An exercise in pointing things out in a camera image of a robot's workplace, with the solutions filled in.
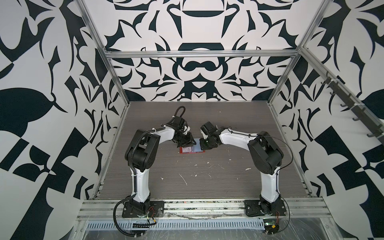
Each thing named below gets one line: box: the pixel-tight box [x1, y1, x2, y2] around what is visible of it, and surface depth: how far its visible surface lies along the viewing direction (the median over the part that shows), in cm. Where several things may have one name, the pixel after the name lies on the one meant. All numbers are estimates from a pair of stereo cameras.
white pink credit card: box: [182, 146, 192, 153], surface depth 96 cm
